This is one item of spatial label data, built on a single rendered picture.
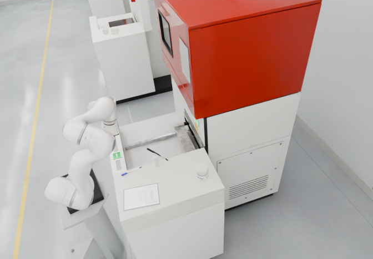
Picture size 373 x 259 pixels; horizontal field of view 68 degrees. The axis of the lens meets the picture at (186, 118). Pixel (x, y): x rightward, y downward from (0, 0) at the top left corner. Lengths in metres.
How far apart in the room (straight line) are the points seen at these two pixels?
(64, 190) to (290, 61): 1.42
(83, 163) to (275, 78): 1.19
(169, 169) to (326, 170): 1.87
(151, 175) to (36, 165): 2.08
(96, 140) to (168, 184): 0.65
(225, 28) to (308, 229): 1.92
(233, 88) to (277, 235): 1.46
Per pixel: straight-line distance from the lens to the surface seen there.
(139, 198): 1.71
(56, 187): 1.52
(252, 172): 2.36
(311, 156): 3.29
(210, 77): 1.57
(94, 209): 1.94
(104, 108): 1.28
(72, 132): 1.25
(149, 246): 1.97
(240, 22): 1.50
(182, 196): 1.67
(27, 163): 3.74
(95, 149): 1.26
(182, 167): 1.80
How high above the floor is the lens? 2.36
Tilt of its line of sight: 41 degrees down
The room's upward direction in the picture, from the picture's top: 6 degrees counter-clockwise
